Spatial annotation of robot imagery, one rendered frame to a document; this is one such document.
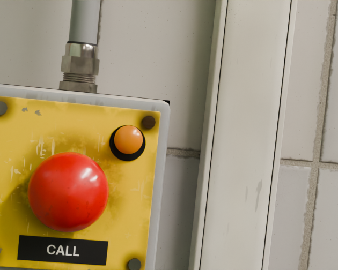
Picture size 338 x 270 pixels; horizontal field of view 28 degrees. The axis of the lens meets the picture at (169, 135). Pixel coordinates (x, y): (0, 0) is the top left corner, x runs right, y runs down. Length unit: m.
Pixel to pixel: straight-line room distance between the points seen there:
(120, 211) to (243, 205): 0.10
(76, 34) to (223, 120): 0.11
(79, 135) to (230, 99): 0.11
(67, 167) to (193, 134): 0.13
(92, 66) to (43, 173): 0.08
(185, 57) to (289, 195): 0.11
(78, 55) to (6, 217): 0.10
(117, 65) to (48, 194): 0.13
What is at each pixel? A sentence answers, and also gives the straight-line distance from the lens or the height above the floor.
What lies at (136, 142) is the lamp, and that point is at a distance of 0.35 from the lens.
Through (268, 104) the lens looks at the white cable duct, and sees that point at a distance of 0.42.
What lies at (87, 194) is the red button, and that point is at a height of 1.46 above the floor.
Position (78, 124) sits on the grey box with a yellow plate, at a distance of 0.35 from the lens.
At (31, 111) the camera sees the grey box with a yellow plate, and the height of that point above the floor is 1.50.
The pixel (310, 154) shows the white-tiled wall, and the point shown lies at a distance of 0.45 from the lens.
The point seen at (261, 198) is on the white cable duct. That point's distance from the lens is 0.43.
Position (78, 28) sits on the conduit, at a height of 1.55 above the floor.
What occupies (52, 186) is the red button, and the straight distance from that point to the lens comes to 0.33.
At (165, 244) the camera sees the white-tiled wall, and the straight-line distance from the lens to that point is 0.44.
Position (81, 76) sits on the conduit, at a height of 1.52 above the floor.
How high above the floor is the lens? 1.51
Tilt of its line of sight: 3 degrees down
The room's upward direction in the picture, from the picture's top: 6 degrees clockwise
